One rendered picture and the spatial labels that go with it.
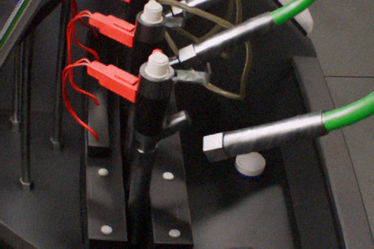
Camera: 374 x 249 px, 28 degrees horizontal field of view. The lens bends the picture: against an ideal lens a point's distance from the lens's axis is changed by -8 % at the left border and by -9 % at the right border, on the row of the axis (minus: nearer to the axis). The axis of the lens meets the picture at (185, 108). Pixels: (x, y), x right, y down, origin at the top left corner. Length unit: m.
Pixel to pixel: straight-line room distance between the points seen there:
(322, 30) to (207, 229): 2.09
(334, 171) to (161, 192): 0.22
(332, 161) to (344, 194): 0.06
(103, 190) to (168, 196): 0.06
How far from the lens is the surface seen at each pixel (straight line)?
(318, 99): 1.00
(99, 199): 0.77
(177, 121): 0.70
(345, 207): 0.87
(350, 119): 0.55
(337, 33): 3.01
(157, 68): 0.66
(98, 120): 0.83
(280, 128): 0.57
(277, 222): 1.00
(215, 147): 0.59
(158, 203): 0.78
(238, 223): 0.98
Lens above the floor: 1.53
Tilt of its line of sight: 39 degrees down
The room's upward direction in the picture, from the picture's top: 10 degrees clockwise
